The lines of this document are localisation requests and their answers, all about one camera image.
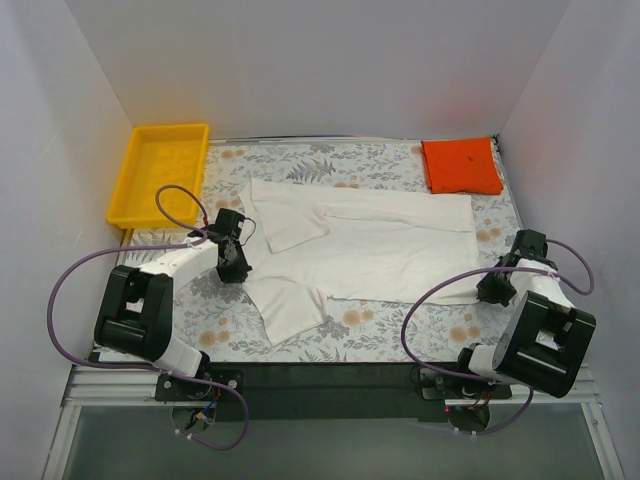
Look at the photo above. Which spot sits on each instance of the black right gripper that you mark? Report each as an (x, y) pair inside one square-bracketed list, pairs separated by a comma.
[(495, 288)]

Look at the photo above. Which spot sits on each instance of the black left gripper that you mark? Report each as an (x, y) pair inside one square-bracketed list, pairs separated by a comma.
[(233, 267)]

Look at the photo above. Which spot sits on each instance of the white t-shirt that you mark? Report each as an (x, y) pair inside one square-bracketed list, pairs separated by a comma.
[(314, 244)]

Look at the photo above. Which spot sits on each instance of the aluminium frame rail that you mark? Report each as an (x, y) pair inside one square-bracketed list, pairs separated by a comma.
[(92, 387)]

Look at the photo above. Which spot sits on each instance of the yellow plastic tray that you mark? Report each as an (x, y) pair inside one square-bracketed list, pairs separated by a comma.
[(157, 155)]

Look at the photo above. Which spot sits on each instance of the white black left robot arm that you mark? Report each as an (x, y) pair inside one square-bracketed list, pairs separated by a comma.
[(136, 314)]

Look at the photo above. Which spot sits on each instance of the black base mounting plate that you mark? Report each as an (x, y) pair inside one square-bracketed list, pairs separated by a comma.
[(331, 391)]

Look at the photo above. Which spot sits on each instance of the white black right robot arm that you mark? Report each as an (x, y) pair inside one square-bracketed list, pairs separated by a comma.
[(547, 337)]

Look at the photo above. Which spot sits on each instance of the floral patterned table mat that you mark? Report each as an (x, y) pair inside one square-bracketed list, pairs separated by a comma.
[(222, 321)]

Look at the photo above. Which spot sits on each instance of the folded orange t-shirt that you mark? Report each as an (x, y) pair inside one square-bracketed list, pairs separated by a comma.
[(461, 166)]

